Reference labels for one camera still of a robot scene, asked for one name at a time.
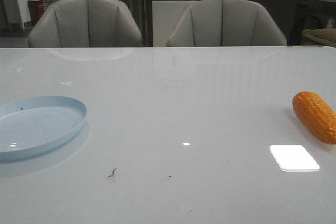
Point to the light blue round plate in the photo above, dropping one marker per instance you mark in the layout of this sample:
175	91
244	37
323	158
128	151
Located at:
36	125

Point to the orange toy corn cob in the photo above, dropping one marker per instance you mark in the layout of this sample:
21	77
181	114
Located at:
316	115

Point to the right beige upholstered chair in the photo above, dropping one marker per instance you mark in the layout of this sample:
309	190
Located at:
216	23

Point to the beige upholstered chair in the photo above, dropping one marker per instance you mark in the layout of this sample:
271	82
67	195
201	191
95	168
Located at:
86	23
216	23

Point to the left beige upholstered chair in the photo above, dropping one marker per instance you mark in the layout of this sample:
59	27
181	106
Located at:
86	23

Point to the red bin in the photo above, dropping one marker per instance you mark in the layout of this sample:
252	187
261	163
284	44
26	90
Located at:
36	10

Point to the dark side table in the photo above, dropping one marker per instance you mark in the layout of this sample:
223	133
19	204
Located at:
312	14

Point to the tan cushion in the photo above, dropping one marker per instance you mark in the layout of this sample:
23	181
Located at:
319	37

